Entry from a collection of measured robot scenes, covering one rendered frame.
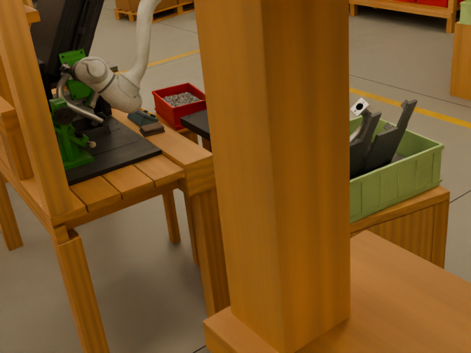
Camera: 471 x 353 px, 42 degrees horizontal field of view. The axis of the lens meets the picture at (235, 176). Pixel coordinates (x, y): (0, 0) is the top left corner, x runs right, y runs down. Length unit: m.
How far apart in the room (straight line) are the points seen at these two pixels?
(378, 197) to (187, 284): 1.38
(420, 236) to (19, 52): 1.56
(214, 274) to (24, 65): 1.25
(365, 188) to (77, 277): 1.13
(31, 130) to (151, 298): 1.37
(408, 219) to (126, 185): 1.07
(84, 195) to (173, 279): 1.09
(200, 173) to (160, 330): 0.89
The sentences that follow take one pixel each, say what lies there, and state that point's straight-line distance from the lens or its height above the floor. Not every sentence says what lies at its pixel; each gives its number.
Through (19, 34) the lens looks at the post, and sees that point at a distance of 2.08.
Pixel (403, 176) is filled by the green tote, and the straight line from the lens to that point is 2.28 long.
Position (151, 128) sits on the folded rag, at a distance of 2.76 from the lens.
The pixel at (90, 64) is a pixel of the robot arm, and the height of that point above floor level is 1.32.
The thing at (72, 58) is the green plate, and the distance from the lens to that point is 2.85.
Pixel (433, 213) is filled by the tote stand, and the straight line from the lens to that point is 2.41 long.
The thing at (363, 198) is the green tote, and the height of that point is 0.87.
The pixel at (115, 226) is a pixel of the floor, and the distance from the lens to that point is 3.89.
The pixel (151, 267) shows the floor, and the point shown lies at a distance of 3.45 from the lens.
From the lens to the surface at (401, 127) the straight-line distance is 2.34.
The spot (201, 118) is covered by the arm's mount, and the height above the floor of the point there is 0.89.
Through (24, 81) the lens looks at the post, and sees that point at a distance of 2.11.
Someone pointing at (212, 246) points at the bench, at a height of 0.47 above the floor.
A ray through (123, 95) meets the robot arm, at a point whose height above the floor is 1.17.
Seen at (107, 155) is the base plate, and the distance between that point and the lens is 2.64.
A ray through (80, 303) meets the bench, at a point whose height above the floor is 0.48.
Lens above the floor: 1.97
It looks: 28 degrees down
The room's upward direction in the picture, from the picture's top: 6 degrees counter-clockwise
